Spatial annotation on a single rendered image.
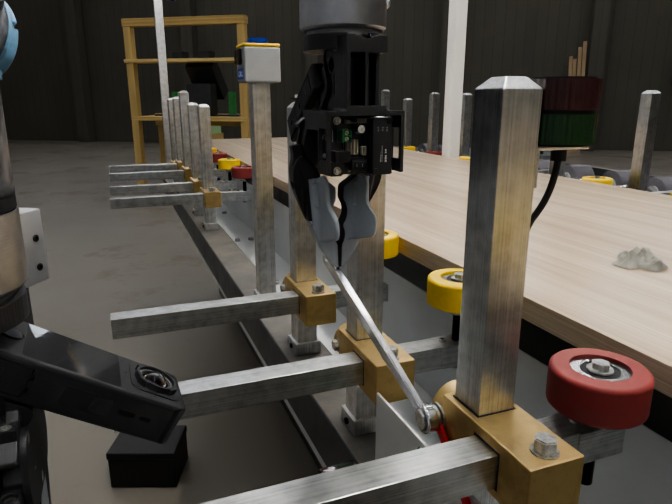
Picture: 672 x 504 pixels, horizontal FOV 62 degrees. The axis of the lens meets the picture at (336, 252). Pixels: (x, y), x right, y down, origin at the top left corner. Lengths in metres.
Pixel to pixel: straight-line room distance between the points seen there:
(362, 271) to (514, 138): 0.30
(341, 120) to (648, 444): 0.45
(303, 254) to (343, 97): 0.48
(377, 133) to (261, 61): 0.65
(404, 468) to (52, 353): 0.25
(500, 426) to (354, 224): 0.22
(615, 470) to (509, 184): 0.39
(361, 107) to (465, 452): 0.28
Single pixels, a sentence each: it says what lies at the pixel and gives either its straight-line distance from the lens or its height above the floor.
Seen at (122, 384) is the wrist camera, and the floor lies 0.97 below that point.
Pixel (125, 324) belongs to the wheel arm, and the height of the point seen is 0.81.
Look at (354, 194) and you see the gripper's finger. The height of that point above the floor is 1.03.
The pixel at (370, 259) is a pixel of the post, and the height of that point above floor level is 0.93.
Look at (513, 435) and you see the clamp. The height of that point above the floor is 0.87.
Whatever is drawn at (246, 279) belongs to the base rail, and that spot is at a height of 0.70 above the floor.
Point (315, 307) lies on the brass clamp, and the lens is 0.87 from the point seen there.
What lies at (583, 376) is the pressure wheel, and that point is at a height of 0.91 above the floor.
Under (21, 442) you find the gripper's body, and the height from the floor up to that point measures 0.96.
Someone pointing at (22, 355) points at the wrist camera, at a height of 1.00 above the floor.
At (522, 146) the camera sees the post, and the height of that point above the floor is 1.09.
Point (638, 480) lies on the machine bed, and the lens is 0.70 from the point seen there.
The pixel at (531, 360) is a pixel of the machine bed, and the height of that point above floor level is 0.80.
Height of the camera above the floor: 1.12
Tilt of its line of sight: 15 degrees down
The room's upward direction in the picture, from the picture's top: straight up
